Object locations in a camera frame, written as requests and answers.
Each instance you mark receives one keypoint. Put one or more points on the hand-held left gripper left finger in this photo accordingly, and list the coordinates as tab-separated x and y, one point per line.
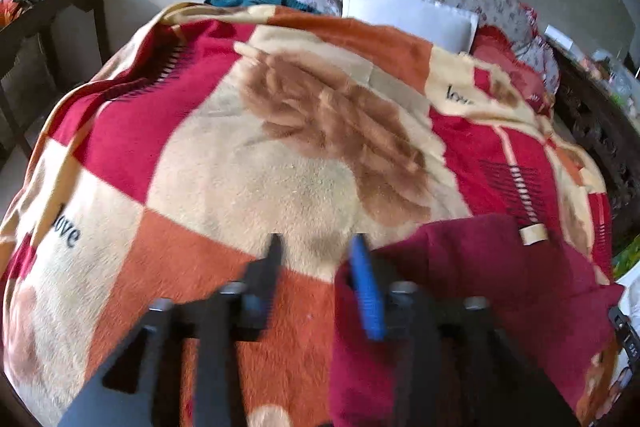
264	274

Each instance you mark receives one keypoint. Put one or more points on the printed red orange blanket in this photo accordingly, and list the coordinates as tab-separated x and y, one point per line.
225	167

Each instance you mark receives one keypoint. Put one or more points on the carved dark wooden headboard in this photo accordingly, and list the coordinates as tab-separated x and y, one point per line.
595	117

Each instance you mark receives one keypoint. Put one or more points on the maroon fleece garment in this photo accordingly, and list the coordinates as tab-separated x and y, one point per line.
475	257

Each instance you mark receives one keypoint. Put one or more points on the white pillow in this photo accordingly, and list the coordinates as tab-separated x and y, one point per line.
400	9

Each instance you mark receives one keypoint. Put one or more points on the red cushion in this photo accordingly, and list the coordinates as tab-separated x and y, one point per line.
510	57

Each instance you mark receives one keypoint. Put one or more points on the teal cloth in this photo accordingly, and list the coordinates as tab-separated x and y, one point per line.
260	1

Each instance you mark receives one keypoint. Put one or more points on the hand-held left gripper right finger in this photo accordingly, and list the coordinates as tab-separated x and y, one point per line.
367	292

